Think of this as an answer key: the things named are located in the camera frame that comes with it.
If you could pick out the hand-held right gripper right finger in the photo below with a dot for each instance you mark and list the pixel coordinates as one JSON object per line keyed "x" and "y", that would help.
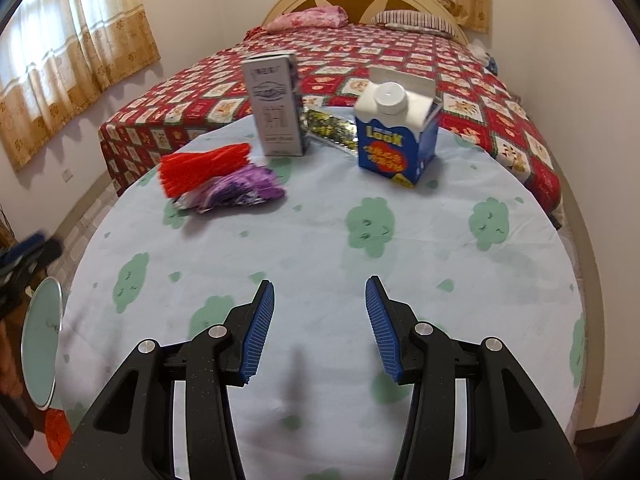
{"x": 382, "y": 330}

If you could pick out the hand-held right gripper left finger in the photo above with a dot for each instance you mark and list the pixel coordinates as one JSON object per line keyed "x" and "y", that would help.
{"x": 260, "y": 330}

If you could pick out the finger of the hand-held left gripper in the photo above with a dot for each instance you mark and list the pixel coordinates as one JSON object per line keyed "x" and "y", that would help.
{"x": 30, "y": 250}

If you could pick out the pale green enamel basin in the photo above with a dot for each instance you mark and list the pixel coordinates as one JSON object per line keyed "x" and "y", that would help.
{"x": 42, "y": 340}

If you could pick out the purple shiny wrapper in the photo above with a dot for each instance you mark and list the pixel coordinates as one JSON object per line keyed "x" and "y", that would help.
{"x": 240, "y": 187}

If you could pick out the large crumpled red plastic bag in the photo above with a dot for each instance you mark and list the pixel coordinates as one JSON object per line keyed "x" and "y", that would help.
{"x": 60, "y": 432}

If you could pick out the red fringed wrapper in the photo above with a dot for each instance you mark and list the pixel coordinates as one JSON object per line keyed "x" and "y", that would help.
{"x": 205, "y": 165}

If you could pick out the blue and white milk carton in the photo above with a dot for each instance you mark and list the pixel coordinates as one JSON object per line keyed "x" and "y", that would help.
{"x": 395, "y": 140}

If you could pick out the gold glittery packet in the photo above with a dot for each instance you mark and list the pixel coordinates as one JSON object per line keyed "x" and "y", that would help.
{"x": 330, "y": 127}

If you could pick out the wide beige patterned curtain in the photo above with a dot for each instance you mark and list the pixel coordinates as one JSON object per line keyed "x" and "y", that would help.
{"x": 75, "y": 40}

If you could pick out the grey tall carton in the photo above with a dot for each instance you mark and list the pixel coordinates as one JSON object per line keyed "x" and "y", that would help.
{"x": 275, "y": 110}

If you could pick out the bed with red patterned cover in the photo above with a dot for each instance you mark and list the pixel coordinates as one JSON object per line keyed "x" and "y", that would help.
{"x": 240, "y": 95}

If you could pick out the pile of clothes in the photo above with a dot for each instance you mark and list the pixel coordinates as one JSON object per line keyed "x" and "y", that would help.
{"x": 485, "y": 57}

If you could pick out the red cloth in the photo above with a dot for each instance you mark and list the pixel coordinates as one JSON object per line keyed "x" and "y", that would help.
{"x": 255, "y": 31}

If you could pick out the striped pillow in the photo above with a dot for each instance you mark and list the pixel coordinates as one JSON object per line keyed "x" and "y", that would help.
{"x": 415, "y": 20}

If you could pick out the pink pillow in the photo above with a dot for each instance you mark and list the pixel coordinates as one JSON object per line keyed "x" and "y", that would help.
{"x": 310, "y": 17}

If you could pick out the white wall socket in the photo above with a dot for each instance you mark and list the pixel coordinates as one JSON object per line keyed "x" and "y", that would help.
{"x": 67, "y": 175}

